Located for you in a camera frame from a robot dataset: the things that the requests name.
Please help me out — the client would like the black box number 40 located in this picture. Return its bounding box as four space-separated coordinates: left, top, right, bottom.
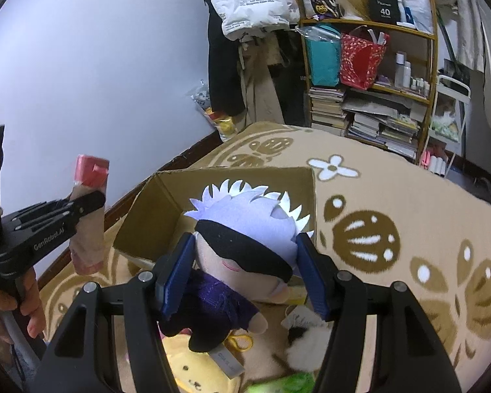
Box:
369 0 401 25

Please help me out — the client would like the beige patterned round rug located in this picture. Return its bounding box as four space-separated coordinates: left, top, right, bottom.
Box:
39 121 491 393

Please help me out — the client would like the pink swirl roll cake plush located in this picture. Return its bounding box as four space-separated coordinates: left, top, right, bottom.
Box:
69 154 110 275

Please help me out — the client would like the white fluffy bird plush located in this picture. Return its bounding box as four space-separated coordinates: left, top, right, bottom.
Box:
281 305 333 373

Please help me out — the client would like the wooden bookshelf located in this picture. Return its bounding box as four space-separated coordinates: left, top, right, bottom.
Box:
299 0 438 155

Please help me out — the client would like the yellow dog plush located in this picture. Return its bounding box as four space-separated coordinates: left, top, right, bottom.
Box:
161 334 253 393

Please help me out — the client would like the person's left hand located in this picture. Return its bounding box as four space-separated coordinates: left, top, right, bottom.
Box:
0 268 46 344

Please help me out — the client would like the red patterned gift bag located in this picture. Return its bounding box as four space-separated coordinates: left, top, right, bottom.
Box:
339 25 390 90

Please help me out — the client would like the brown cardboard box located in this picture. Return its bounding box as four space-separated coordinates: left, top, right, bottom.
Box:
113 167 316 269

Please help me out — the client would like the white plastic bag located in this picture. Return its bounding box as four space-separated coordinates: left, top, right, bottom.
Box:
211 0 300 42

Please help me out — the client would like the white-haired blindfolded plush doll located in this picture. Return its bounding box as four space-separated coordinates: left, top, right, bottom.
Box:
158 179 313 352

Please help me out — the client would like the teal bag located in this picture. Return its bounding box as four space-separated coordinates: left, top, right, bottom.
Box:
299 24 341 87

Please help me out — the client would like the white metal cart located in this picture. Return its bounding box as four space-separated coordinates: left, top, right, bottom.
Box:
424 74 472 177

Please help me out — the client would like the stack of books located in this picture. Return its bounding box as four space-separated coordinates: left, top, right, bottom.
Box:
308 86 348 135

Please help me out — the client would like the black hanging garment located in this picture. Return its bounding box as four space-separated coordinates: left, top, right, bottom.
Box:
203 0 246 116

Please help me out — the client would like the clear bag with toys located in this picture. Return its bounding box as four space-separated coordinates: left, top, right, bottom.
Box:
191 81 238 142

